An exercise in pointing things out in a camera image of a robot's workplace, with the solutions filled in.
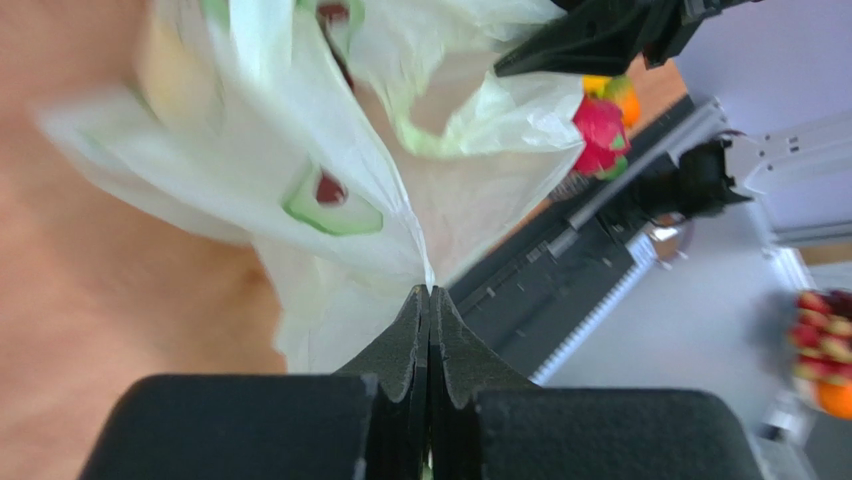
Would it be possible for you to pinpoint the translucent yellow plastic bag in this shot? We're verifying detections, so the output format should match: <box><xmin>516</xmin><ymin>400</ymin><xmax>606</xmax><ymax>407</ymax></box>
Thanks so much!
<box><xmin>39</xmin><ymin>1</ymin><xmax>583</xmax><ymax>373</ymax></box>

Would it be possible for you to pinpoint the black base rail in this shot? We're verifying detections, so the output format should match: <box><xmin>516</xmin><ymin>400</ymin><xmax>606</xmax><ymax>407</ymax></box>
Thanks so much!
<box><xmin>450</xmin><ymin>97</ymin><xmax>733</xmax><ymax>384</ymax></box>

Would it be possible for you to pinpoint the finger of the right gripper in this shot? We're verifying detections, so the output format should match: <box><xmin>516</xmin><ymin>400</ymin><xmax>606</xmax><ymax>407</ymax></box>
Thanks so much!
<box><xmin>494</xmin><ymin>0</ymin><xmax>666</xmax><ymax>77</ymax></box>

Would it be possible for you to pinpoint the orange fake tangerine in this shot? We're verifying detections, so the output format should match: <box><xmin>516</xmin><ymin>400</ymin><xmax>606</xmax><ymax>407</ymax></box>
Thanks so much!
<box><xmin>615</xmin><ymin>87</ymin><xmax>641</xmax><ymax>129</ymax></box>

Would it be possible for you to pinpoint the pink dragon fruit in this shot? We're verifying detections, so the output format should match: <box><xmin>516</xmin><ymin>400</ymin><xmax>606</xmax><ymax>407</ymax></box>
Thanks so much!
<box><xmin>572</xmin><ymin>96</ymin><xmax>631</xmax><ymax>180</ymax></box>

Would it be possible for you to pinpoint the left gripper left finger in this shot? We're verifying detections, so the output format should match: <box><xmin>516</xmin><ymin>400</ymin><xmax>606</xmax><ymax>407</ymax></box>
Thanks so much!
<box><xmin>81</xmin><ymin>286</ymin><xmax>429</xmax><ymax>479</ymax></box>

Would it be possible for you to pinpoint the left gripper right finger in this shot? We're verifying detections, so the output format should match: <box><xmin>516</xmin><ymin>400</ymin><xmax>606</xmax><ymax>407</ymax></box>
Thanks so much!
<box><xmin>428</xmin><ymin>288</ymin><xmax>762</xmax><ymax>479</ymax></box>

